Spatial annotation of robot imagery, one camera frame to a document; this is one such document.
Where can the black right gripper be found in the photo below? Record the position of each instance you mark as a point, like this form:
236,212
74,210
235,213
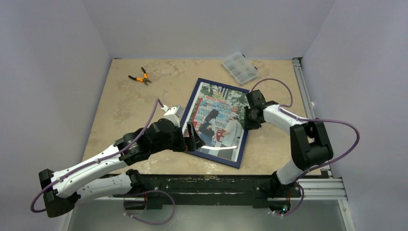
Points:
248,115

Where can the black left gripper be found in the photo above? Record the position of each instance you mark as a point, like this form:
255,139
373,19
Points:
194,141

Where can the colour photo print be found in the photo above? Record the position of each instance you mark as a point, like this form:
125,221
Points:
220,121

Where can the blue wooden picture frame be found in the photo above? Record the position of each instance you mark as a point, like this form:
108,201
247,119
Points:
188,111

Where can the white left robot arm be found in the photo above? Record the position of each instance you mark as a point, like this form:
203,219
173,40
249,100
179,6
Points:
62,190

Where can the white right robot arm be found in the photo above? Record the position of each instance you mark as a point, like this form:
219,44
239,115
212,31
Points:
309,141

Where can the clear plastic screw box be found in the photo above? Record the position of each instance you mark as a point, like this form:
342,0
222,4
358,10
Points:
240,68

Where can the orange black pliers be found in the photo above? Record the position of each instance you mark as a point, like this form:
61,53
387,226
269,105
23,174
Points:
145,79

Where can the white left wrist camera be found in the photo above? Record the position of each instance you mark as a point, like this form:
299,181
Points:
173,114

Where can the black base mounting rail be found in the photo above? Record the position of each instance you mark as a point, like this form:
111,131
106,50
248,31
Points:
257,191

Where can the aluminium right side rail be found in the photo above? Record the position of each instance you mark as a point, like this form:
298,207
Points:
316,189

